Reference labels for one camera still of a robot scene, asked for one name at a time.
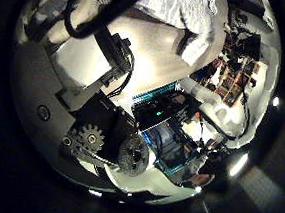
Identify white blue striped shirt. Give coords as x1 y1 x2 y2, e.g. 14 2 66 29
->
90 0 226 69

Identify wooden shelf with items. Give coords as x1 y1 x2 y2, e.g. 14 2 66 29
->
187 27 267 110

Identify black equipment case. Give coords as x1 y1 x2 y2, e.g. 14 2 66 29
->
227 0 267 19

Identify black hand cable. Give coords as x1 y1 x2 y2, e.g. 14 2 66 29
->
62 0 153 46

